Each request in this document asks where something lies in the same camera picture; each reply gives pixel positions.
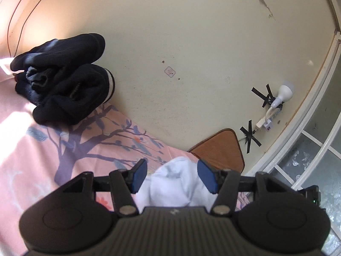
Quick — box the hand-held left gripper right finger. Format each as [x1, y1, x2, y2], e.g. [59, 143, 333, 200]
[197, 159, 280, 216]

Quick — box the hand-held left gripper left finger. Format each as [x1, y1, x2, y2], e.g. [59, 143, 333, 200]
[62, 159, 148, 216]

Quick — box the white t-shirt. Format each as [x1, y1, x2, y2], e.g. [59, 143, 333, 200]
[136, 157, 221, 207]

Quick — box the folded black clothes pile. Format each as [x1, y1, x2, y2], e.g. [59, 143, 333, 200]
[10, 33, 116, 125]

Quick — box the brown perforated mat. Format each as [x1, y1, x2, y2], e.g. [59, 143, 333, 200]
[188, 128, 245, 173]

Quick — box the white framed window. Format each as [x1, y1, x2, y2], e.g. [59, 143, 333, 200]
[248, 0, 341, 255]

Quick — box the black tape cross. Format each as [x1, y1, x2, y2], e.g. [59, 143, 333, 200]
[252, 84, 276, 109]
[240, 120, 262, 154]

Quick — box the pink floral bedsheet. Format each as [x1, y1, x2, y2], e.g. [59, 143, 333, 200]
[0, 59, 253, 251]

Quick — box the white bulb lamp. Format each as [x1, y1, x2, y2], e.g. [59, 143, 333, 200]
[269, 84, 296, 110]

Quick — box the red wall cable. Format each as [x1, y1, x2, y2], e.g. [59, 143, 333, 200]
[7, 0, 58, 59]

